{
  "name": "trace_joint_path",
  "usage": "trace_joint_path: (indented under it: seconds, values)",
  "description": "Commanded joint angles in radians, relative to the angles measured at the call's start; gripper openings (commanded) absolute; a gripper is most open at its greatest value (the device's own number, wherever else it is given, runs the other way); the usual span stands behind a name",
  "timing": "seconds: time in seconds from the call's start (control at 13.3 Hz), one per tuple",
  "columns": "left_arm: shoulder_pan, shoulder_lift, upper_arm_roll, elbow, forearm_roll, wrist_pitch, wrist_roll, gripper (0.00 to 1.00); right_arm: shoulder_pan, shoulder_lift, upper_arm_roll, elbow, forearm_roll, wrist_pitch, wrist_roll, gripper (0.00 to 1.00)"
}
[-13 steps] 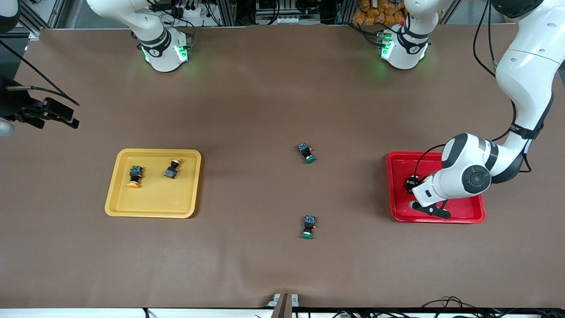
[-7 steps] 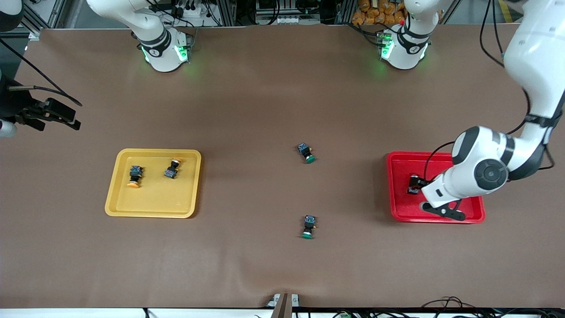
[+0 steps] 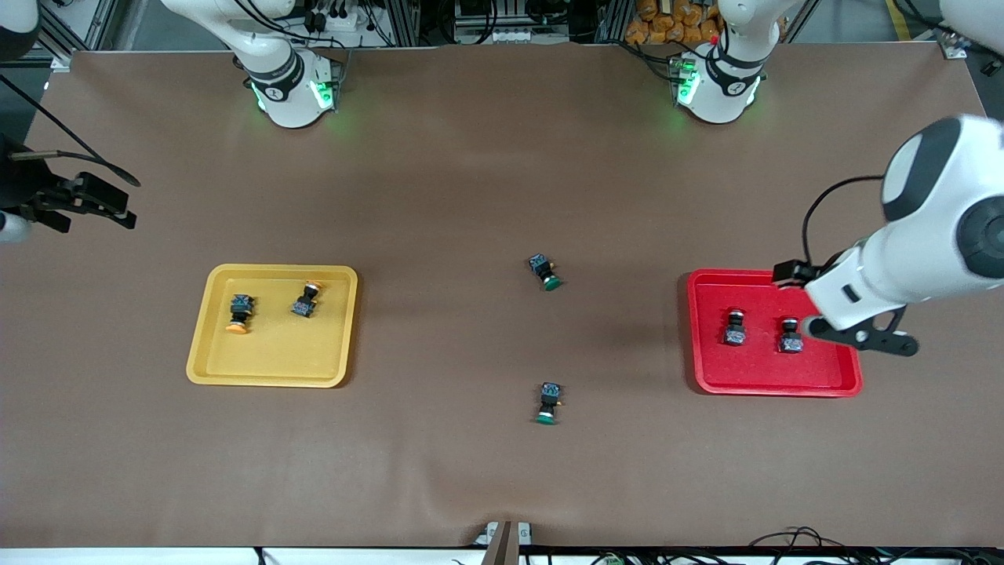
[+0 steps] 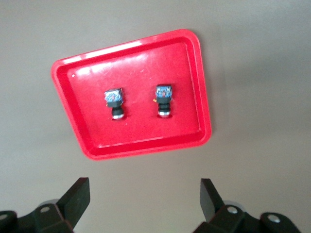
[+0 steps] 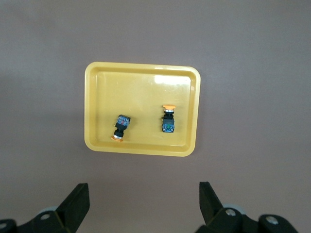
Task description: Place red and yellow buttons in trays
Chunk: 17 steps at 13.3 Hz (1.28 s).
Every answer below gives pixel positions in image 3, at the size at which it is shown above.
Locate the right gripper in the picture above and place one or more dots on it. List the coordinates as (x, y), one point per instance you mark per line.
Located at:
(23, 187)

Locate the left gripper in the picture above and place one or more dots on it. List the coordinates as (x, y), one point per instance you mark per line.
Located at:
(794, 273)

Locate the red push button switch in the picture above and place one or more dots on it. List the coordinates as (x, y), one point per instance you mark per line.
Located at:
(790, 337)
(735, 329)

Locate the yellow push button switch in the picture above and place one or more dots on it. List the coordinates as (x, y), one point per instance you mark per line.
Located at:
(306, 301)
(239, 310)

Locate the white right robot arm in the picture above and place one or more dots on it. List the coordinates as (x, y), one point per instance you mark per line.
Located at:
(274, 55)

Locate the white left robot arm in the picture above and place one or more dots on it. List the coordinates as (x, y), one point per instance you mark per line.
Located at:
(718, 98)

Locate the red plastic tray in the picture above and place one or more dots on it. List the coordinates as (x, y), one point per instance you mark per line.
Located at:
(761, 369)

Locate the yellow plastic tray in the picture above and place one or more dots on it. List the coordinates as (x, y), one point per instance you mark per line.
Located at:
(274, 353)

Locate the pile of orange bags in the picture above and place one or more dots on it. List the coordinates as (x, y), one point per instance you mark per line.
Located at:
(671, 20)

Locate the white power strip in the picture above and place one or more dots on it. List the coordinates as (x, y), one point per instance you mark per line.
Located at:
(337, 16)

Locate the brown table mat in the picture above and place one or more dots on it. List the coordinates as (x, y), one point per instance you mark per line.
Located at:
(502, 471)

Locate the grey control equipment rack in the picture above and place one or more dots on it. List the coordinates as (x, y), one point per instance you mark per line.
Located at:
(502, 20)

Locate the aluminium frame post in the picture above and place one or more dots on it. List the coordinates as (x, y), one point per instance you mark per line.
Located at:
(55, 35)
(953, 47)

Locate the green push button switch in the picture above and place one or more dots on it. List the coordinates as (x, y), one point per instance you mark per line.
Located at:
(541, 267)
(549, 396)

